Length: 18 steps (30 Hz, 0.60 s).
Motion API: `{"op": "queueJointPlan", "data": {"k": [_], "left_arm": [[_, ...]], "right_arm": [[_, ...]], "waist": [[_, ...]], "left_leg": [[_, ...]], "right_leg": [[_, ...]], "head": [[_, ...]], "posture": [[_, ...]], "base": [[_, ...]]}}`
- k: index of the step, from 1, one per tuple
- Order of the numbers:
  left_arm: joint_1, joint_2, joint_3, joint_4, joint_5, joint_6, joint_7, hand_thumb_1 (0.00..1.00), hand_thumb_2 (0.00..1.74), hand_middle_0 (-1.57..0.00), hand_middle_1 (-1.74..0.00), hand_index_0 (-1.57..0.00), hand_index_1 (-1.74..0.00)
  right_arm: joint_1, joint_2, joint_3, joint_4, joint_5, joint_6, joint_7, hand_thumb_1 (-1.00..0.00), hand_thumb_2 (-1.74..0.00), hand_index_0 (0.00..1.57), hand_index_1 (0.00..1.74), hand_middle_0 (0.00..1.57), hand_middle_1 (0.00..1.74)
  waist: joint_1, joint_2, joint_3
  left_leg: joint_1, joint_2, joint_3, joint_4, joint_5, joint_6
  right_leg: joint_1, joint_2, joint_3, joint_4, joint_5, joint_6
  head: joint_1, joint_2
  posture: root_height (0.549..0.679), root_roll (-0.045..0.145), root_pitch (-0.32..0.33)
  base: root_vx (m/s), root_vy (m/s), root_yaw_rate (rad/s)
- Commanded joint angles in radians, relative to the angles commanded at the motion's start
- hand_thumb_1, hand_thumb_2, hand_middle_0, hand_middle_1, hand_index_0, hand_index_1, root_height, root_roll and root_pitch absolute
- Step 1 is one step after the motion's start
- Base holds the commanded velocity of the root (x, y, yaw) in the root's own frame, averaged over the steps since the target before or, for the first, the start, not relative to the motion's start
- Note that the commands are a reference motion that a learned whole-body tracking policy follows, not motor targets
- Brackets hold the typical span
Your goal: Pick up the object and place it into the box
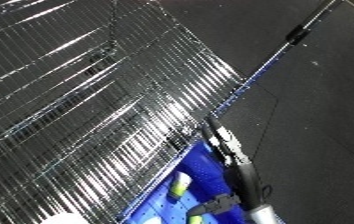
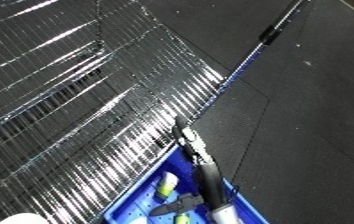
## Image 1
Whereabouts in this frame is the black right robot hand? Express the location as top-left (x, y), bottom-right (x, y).
top-left (185, 115), bottom-right (266, 216)

